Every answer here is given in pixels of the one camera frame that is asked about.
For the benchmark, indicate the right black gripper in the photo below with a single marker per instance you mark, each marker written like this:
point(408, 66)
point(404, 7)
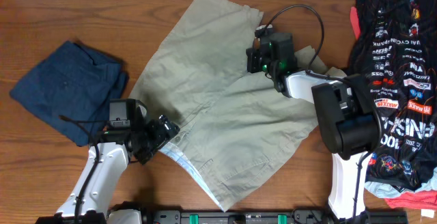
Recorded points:
point(253, 60)

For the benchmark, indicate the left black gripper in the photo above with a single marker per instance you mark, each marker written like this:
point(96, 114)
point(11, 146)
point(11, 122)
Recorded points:
point(165, 130)

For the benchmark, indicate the khaki beige shorts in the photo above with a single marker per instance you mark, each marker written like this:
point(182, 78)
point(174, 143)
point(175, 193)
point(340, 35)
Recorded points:
point(236, 130)

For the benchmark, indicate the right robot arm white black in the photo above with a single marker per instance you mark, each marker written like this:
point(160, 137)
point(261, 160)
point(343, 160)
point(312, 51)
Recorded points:
point(347, 118)

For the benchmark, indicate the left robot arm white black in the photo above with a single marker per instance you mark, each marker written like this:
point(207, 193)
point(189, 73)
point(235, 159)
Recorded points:
point(108, 157)

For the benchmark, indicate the folded navy blue shorts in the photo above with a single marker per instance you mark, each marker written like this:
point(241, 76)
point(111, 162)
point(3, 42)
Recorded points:
point(75, 81)

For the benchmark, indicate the black printed cycling jersey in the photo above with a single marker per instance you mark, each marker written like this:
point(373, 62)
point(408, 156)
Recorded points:
point(396, 53)

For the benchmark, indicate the light blue garment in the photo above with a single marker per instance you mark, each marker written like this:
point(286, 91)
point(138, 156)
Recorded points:
point(386, 191)

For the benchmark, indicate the red garment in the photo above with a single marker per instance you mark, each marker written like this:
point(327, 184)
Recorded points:
point(425, 200)

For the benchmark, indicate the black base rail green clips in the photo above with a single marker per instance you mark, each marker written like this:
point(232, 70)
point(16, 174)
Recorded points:
point(239, 218)

